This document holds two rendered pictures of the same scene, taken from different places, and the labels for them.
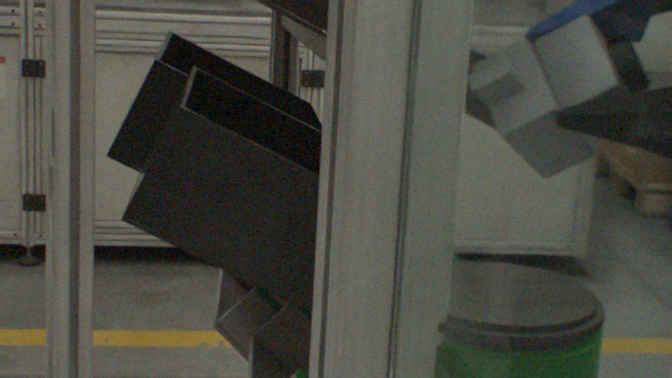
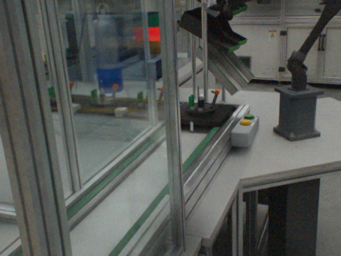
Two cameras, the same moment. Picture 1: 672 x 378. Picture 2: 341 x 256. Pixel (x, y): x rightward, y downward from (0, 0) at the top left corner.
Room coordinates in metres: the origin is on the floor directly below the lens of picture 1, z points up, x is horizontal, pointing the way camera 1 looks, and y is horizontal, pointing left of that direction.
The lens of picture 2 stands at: (-1.04, -1.06, 1.57)
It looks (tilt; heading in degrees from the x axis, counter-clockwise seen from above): 20 degrees down; 36
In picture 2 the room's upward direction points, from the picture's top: 3 degrees counter-clockwise
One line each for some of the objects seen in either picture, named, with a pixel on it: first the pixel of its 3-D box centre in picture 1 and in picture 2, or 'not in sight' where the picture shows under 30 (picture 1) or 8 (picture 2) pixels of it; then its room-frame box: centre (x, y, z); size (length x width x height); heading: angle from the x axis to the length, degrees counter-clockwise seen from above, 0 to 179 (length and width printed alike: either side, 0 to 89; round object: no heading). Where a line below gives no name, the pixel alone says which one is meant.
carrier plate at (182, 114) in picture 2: not in sight; (201, 113); (0.52, -0.12, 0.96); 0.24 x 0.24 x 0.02; 13
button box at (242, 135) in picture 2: not in sight; (245, 130); (0.48, -0.35, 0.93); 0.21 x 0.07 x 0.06; 13
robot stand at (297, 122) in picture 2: not in sight; (297, 111); (0.72, -0.48, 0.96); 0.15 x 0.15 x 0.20; 51
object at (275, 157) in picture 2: not in sight; (289, 132); (0.75, -0.44, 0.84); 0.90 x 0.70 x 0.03; 141
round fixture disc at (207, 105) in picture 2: not in sight; (201, 108); (0.52, -0.12, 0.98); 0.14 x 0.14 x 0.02
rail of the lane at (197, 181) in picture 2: not in sight; (217, 150); (0.28, -0.33, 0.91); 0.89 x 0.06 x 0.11; 13
